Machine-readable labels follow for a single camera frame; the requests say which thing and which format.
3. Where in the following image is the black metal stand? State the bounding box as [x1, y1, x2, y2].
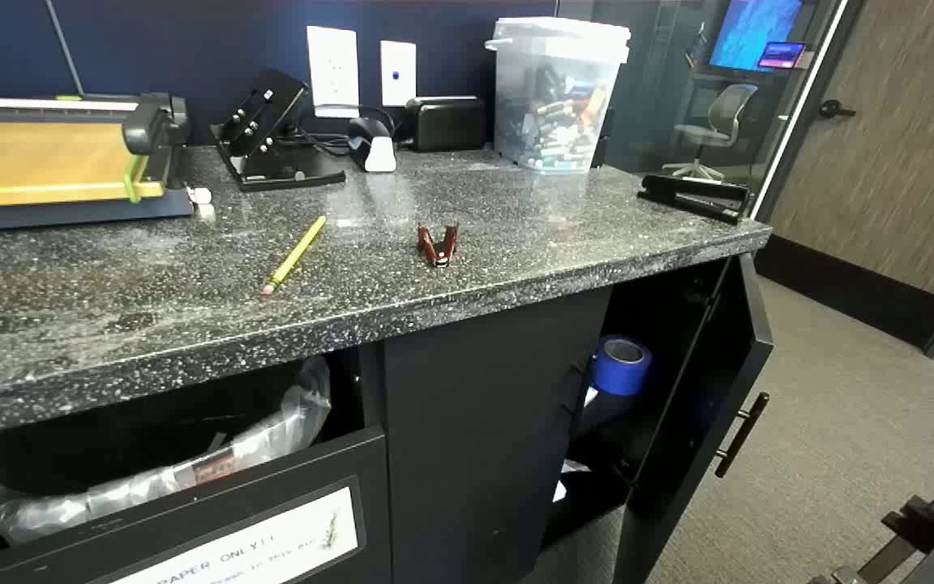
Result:
[812, 434, 934, 584]

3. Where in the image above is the black bin drawer front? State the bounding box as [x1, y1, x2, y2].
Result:
[0, 424, 397, 584]

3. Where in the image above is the grey office chair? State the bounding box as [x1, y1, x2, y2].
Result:
[657, 83, 761, 185]

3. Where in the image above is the clear plastic lidded container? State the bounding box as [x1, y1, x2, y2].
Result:
[483, 14, 636, 180]

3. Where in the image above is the black cabinet door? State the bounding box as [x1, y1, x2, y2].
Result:
[611, 255, 777, 584]

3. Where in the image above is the dark red staple remover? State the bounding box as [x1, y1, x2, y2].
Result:
[416, 221, 465, 270]

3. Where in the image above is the yellow pencil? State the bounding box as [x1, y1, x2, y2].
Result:
[259, 210, 332, 300]

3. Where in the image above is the paper trimmer with wooden board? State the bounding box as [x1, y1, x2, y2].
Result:
[0, 90, 218, 238]

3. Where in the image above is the blue lit monitor screen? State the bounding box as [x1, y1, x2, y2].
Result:
[707, 0, 819, 77]

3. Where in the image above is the white paper label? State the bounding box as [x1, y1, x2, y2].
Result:
[106, 484, 363, 584]

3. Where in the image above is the black stapler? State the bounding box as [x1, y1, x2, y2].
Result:
[636, 171, 751, 229]

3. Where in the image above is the brown wooden door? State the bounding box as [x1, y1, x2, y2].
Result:
[769, 0, 934, 305]

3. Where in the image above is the clear plastic trash bag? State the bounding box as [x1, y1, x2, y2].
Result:
[0, 353, 335, 548]

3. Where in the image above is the blue tape roll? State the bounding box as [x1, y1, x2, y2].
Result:
[586, 335, 655, 399]

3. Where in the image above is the black cabinet door handle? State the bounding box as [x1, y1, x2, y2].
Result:
[715, 391, 772, 481]

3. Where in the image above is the black rectangular box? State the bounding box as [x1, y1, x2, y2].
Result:
[407, 90, 491, 153]

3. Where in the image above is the black hole punch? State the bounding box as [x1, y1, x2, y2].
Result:
[207, 70, 347, 196]

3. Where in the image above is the small white wall plate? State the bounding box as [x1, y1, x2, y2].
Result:
[376, 38, 421, 111]

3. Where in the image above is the black door lever handle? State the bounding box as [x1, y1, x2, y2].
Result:
[817, 97, 858, 124]

